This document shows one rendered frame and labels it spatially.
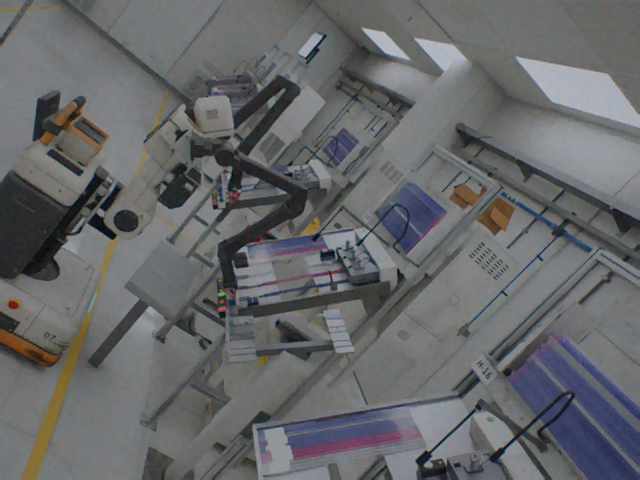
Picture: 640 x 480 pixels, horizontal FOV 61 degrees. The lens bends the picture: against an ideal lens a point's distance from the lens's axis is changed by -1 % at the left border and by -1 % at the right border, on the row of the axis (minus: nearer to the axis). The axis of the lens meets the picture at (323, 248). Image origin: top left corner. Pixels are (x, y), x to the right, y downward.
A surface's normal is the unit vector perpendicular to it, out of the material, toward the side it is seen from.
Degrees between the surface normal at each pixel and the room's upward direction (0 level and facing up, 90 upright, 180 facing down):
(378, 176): 90
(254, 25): 90
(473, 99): 90
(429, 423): 45
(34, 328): 90
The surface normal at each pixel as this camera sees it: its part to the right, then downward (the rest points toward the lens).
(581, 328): 0.20, 0.40
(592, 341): -0.72, -0.55
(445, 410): -0.04, -0.91
